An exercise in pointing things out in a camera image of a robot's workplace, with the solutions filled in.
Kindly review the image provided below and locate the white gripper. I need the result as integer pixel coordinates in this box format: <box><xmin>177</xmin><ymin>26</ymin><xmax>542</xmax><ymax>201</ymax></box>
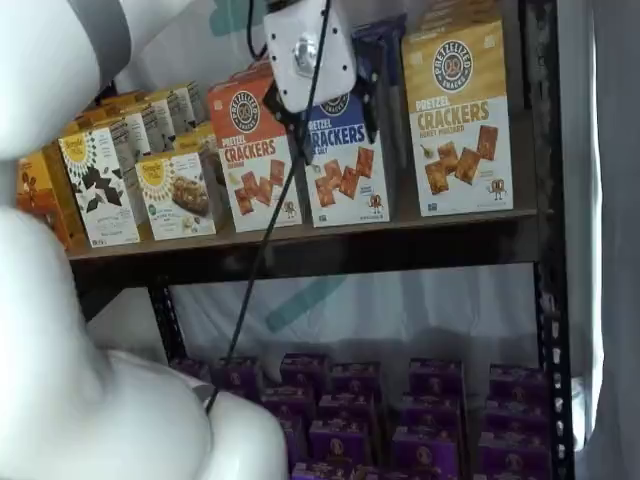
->
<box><xmin>262</xmin><ymin>0</ymin><xmax>382</xmax><ymax>166</ymax></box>

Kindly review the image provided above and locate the yellow white pretzel crackers box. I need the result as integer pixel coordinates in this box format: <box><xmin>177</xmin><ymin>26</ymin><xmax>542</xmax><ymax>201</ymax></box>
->
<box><xmin>412</xmin><ymin>0</ymin><xmax>506</xmax><ymax>36</ymax></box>
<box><xmin>401</xmin><ymin>19</ymin><xmax>515</xmax><ymax>218</ymax></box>

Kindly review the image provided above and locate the orange white pretzel crackers box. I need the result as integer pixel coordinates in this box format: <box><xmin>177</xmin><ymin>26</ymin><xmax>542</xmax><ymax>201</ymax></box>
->
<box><xmin>207</xmin><ymin>69</ymin><xmax>304</xmax><ymax>234</ymax></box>
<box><xmin>227</xmin><ymin>59</ymin><xmax>275</xmax><ymax>89</ymax></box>

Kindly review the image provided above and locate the blue white pretzel crackers box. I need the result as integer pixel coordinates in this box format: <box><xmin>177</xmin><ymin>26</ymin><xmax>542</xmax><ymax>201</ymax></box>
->
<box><xmin>351</xmin><ymin>13</ymin><xmax>407</xmax><ymax>101</ymax></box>
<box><xmin>298</xmin><ymin>89</ymin><xmax>392</xmax><ymax>229</ymax></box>

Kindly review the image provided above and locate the Simple Mills almond bars box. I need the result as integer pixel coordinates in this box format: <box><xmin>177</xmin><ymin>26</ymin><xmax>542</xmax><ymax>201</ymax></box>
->
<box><xmin>174</xmin><ymin>122</ymin><xmax>219</xmax><ymax>166</ymax></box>
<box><xmin>134</xmin><ymin>151</ymin><xmax>218</xmax><ymax>242</ymax></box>

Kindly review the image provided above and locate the brown wooden shelf board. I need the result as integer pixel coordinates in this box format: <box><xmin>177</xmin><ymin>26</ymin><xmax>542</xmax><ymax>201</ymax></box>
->
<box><xmin>67</xmin><ymin>208</ymin><xmax>540</xmax><ymax>261</ymax></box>

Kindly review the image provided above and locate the Simple Mills sweet thins box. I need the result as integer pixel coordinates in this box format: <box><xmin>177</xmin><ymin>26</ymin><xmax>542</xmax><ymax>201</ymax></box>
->
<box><xmin>165</xmin><ymin>79</ymin><xmax>211</xmax><ymax>131</ymax></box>
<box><xmin>107</xmin><ymin>112</ymin><xmax>151</xmax><ymax>162</ymax></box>
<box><xmin>58</xmin><ymin>126</ymin><xmax>142</xmax><ymax>249</ymax></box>
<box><xmin>137</xmin><ymin>99</ymin><xmax>176</xmax><ymax>146</ymax></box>

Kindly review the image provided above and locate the black metal shelf rack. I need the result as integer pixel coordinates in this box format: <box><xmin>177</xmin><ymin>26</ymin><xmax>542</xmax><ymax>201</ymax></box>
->
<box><xmin>67</xmin><ymin>0</ymin><xmax>576</xmax><ymax>480</ymax></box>

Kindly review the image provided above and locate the purple Annie's box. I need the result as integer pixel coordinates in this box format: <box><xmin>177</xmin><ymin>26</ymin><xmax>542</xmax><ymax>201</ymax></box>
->
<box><xmin>212</xmin><ymin>355</ymin><xmax>262</xmax><ymax>401</ymax></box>
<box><xmin>169</xmin><ymin>357</ymin><xmax>212</xmax><ymax>384</ymax></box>
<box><xmin>489</xmin><ymin>363</ymin><xmax>550</xmax><ymax>401</ymax></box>
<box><xmin>291</xmin><ymin>460</ymin><xmax>354</xmax><ymax>480</ymax></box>
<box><xmin>260</xmin><ymin>383</ymin><xmax>315</xmax><ymax>422</ymax></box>
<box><xmin>357</xmin><ymin>465</ymin><xmax>454</xmax><ymax>480</ymax></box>
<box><xmin>477</xmin><ymin>430</ymin><xmax>552</xmax><ymax>480</ymax></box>
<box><xmin>281</xmin><ymin>352</ymin><xmax>330</xmax><ymax>389</ymax></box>
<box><xmin>399</xmin><ymin>393</ymin><xmax>465</xmax><ymax>431</ymax></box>
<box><xmin>391</xmin><ymin>426</ymin><xmax>465</xmax><ymax>471</ymax></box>
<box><xmin>308</xmin><ymin>419</ymin><xmax>372</xmax><ymax>466</ymax></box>
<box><xmin>483</xmin><ymin>397</ymin><xmax>550</xmax><ymax>435</ymax></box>
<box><xmin>329</xmin><ymin>362</ymin><xmax>382</xmax><ymax>397</ymax></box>
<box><xmin>277</xmin><ymin>417</ymin><xmax>307</xmax><ymax>464</ymax></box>
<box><xmin>317</xmin><ymin>393</ymin><xmax>375</xmax><ymax>426</ymax></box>
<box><xmin>409</xmin><ymin>357</ymin><xmax>464</xmax><ymax>397</ymax></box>

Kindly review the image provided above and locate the white backdrop sheet teal print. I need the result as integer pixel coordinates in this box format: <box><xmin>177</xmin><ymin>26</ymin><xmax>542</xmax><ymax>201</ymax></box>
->
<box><xmin>109</xmin><ymin>0</ymin><xmax>544</xmax><ymax>396</ymax></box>

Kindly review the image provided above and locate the plain white curtain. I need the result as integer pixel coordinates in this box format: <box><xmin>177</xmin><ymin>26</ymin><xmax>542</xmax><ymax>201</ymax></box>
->
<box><xmin>557</xmin><ymin>0</ymin><xmax>640</xmax><ymax>480</ymax></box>

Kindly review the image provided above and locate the black cable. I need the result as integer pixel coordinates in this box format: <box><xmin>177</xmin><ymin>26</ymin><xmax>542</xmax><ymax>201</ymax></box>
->
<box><xmin>246</xmin><ymin>0</ymin><xmax>272</xmax><ymax>59</ymax></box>
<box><xmin>204</xmin><ymin>0</ymin><xmax>334</xmax><ymax>416</ymax></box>

